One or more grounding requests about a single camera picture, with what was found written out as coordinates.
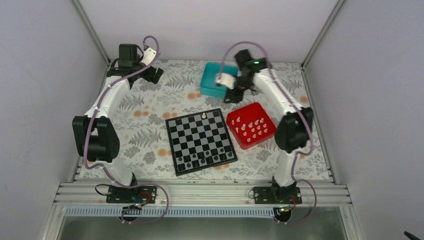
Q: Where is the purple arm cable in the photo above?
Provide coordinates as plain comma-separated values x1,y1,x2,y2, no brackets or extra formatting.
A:
218,41,318,225
82,35,170,225

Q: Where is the floral table mat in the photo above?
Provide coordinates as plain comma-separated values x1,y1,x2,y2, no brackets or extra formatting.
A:
78,59,334,181

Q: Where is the teal square box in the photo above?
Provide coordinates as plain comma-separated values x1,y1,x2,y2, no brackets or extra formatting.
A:
200,62,238,99

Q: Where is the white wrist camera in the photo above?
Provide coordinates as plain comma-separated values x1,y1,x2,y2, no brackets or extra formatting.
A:
214,73,236,90
140,46,160,66

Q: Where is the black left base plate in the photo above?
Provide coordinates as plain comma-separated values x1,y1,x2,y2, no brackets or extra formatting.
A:
106,185,157,204

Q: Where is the aluminium rail frame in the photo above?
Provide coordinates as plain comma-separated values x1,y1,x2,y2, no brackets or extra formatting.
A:
53,180,353,207

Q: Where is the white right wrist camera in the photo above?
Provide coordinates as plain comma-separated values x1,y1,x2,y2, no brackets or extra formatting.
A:
214,73,236,90

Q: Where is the black white chessboard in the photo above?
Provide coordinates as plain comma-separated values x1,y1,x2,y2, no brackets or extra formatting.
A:
165,108,238,176

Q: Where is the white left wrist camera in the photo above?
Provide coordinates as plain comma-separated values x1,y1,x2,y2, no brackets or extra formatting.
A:
140,46,160,66

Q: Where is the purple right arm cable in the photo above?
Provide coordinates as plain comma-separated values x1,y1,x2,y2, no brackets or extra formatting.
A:
218,41,318,225

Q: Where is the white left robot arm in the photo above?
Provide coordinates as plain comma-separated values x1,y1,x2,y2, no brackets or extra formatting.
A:
72,43,164,203

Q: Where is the red piece tray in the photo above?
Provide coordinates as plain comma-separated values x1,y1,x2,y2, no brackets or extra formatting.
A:
226,102,277,150

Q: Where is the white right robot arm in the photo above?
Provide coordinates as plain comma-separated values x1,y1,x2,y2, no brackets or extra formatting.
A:
215,49,314,204

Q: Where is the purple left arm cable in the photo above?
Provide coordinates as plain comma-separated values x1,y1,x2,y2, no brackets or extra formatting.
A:
82,35,170,225

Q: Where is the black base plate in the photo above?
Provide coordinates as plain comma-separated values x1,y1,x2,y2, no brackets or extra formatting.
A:
106,185,157,204
252,186,303,205

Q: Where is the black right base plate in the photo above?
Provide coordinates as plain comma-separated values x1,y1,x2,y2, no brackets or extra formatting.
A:
252,186,303,205

